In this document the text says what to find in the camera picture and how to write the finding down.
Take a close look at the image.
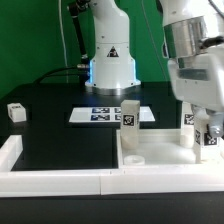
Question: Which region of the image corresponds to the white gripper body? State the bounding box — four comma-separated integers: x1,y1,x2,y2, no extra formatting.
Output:
168,51,224,112

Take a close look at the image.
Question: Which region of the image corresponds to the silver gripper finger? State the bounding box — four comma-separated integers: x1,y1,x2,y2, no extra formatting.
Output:
208,111,224,138

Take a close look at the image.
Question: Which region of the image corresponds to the white square table top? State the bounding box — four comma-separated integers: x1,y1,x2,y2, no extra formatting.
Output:
115,128,224,169

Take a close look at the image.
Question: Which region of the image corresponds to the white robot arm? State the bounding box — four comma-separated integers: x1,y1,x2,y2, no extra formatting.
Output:
86,0,224,137

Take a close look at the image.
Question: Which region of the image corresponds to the white fiducial marker sheet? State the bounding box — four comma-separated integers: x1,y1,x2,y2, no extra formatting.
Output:
69,106,155,123

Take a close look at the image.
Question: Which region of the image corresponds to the white U-shaped fence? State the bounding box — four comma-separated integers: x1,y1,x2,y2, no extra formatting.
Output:
0,135,224,197

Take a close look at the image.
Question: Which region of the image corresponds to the black cable conduit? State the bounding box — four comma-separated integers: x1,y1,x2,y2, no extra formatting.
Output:
33,0,92,84

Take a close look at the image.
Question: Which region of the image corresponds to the white thin cable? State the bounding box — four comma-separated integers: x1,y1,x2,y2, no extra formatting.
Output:
58,0,70,84

